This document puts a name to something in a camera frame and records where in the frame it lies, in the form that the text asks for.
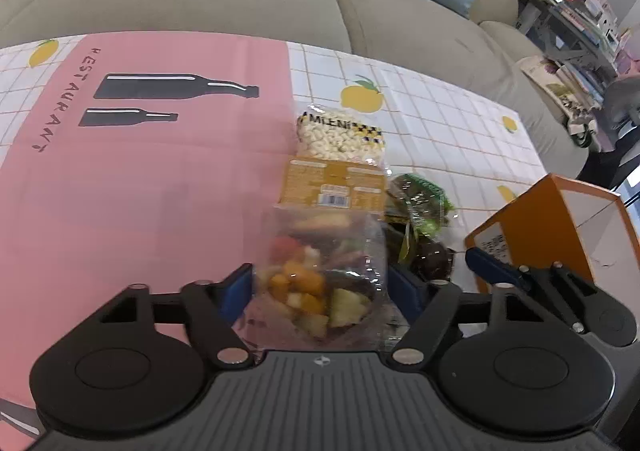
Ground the orange cardboard box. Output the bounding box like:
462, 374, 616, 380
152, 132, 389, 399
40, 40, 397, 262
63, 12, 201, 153
463, 173, 627, 294

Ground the dark purple snack packet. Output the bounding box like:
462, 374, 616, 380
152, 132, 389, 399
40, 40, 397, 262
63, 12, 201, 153
389, 225, 457, 283

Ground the green snack packet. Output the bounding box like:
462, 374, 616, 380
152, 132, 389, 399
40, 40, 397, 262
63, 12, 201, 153
384, 173, 457, 238

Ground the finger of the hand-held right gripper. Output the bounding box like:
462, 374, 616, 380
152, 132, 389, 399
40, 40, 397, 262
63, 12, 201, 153
465, 247, 600, 335

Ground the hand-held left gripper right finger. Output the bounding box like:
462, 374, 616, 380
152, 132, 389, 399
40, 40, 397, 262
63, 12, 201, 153
389, 265, 540, 369

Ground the grey chair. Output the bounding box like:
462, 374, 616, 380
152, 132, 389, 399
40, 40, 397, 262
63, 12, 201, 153
600, 75, 640, 133

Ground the green and white bag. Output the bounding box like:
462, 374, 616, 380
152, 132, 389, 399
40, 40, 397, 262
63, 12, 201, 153
569, 115, 599, 148

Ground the cluttered desk with books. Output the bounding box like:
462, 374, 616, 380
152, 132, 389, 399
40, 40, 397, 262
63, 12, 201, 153
502, 0, 640, 82

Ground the clear dried fruit bag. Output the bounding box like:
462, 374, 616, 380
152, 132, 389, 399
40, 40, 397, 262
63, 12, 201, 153
249, 158, 392, 353

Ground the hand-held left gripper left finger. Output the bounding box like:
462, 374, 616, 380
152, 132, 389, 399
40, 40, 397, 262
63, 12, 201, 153
97, 262, 256, 371

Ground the bag of white beans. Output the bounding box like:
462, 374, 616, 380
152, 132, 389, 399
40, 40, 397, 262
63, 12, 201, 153
295, 104, 390, 166

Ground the stack of magazines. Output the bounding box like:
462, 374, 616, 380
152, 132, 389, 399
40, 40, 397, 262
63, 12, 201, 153
519, 55, 610, 128

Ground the pink and white printed tablecloth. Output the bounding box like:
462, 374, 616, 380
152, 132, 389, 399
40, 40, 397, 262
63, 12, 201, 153
0, 31, 551, 438

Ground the black clothing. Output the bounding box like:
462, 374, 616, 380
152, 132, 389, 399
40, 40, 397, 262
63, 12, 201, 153
579, 130, 640, 193

